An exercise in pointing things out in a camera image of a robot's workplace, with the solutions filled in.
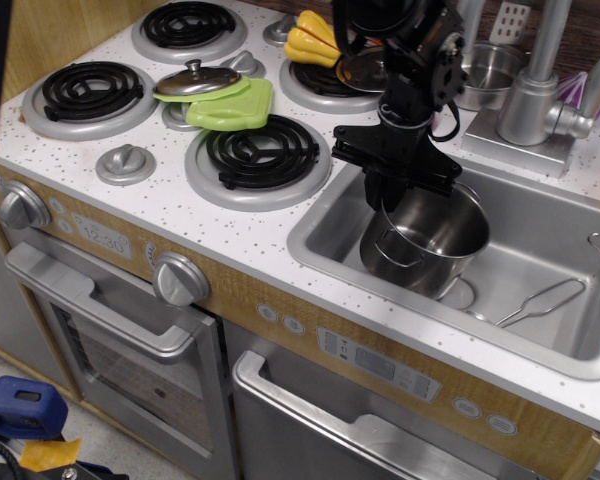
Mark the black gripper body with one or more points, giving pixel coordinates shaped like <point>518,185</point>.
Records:
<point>398,146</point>

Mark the oven door with handle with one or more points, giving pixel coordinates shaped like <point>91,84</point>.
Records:
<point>155,369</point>

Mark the yellow toy bell pepper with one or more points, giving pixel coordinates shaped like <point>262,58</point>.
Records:
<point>312,41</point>

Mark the front right black burner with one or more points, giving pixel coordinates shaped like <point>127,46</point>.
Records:
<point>259,170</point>

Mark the domed steel pot lid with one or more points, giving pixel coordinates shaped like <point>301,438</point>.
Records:
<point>197,78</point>

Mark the left oven dial knob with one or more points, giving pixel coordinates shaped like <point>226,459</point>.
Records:
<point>21,207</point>

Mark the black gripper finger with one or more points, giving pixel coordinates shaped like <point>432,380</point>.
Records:
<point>392,191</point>
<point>374,187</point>

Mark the blue clamp tool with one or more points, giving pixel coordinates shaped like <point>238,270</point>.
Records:
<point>30,410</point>

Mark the green plastic cutting board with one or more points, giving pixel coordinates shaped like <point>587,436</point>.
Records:
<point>241,110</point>

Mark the small steel saucepan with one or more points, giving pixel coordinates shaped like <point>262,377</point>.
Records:
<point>492,70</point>

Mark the silver toy faucet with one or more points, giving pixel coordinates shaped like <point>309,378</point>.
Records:
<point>533,130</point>

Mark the dishwasher door with handle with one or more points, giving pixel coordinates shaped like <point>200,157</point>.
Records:
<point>298,420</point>

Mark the back left black burner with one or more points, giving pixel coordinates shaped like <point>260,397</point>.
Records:
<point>180,31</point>

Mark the yellow tape piece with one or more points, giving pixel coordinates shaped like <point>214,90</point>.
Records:
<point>41,455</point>

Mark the grey sink basin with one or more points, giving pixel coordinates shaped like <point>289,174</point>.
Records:
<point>539,235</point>

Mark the right oven dial knob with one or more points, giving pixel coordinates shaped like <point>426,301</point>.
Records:
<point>178,282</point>

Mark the black burner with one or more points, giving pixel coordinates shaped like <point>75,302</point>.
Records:
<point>259,170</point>
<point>180,31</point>
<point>319,89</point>
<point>89,101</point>

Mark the front left black burner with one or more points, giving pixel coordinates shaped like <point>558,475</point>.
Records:
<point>89,101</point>

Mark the grey stove knob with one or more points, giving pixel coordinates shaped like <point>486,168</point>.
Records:
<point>245,64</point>
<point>276,34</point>
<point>125,165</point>

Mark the purple toy vegetable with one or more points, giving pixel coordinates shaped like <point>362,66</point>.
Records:
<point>570,89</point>

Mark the grey middle stove knob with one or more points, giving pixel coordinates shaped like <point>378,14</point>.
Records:
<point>245,64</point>

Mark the grey back stove knob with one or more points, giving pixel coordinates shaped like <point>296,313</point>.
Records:
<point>276,34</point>

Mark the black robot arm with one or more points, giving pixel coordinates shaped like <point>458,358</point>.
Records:
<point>422,45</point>

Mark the oven dial knob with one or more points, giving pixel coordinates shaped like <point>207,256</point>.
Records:
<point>21,207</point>
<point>178,282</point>

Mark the flat steel pot lid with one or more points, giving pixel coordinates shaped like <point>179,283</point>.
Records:
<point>364,71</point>

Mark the grey front stove knob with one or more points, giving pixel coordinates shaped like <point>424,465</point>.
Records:
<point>125,165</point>

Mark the back right black burner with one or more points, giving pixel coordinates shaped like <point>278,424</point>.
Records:
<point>319,89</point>

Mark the white slotted spatula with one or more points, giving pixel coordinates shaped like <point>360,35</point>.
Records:
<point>510,22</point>

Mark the grey knob under board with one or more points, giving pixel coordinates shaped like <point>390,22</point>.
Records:
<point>174,117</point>

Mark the wire utensil in sink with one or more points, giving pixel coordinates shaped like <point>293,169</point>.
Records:
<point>539,304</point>

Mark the steel pot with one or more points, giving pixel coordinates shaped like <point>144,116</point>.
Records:
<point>427,242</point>

